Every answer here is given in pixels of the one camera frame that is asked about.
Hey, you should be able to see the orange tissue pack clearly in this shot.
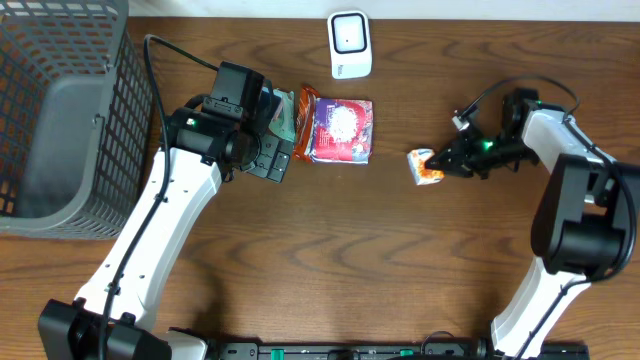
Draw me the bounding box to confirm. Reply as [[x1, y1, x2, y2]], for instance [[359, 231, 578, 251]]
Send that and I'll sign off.
[[407, 148, 445, 186]]

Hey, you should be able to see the teal green snack packet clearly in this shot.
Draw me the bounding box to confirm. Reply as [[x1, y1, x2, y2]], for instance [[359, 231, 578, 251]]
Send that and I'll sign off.
[[269, 89, 296, 142]]

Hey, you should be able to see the red brown snack packet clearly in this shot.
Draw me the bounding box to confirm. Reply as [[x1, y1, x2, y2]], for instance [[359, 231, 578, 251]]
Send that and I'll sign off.
[[293, 84, 319, 163]]

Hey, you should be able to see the pink purple snack bag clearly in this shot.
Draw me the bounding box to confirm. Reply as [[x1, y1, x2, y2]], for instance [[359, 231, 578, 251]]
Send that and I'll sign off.
[[309, 98, 373, 165]]

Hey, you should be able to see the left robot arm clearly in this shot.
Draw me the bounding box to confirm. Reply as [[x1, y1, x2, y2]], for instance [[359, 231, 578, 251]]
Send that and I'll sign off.
[[38, 62, 293, 359]]

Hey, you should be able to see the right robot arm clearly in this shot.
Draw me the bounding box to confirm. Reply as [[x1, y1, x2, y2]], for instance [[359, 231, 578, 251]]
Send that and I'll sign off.
[[423, 88, 639, 359]]

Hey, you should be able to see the white barcode scanner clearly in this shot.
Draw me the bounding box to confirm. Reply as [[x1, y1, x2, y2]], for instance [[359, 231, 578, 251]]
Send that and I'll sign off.
[[327, 10, 373, 80]]

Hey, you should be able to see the grey plastic mesh basket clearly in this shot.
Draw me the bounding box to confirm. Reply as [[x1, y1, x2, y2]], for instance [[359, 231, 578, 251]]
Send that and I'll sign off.
[[1, 0, 152, 239]]

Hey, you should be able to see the black right camera cable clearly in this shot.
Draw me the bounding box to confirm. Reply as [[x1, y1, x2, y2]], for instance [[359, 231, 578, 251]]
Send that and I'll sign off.
[[457, 74, 639, 360]]

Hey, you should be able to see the black camera cable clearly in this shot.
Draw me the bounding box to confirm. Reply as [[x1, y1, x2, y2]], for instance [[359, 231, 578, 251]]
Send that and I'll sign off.
[[97, 33, 221, 360], [457, 74, 639, 360]]

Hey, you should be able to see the black left camera cable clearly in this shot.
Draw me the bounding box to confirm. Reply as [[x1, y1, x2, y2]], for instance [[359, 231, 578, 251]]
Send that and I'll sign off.
[[97, 33, 221, 360]]

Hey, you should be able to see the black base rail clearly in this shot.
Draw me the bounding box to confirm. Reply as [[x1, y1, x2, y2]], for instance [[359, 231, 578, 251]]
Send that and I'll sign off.
[[207, 341, 591, 360]]

